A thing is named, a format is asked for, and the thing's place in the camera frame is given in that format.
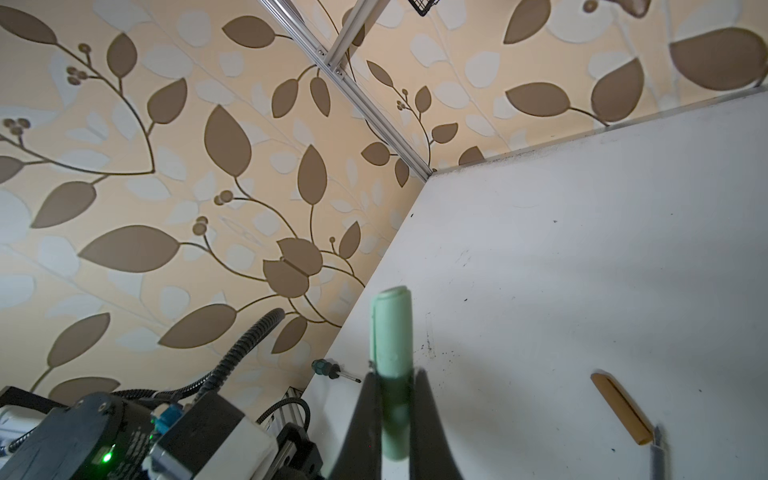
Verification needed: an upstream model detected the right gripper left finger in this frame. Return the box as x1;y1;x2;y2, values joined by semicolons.
328;371;382;480

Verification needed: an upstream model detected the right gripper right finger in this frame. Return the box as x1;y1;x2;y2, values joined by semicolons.
409;368;463;480

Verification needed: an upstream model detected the green pen cap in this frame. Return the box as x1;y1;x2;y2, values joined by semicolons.
370;286;413;462

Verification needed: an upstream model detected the orange pen cap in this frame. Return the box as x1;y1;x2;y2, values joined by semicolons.
590;371;654;445

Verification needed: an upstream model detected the orange pen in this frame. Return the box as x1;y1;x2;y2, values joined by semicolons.
650;425;667;480

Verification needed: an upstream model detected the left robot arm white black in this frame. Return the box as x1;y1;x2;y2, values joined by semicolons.
1;308;323;479

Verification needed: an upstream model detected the green handled screwdriver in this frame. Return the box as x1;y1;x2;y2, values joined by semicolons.
311;358;362;384

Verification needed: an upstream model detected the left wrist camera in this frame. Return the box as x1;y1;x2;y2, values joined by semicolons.
143;392;279;479

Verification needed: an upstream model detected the rear black wire basket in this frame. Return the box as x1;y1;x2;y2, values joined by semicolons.
408;0;440;17

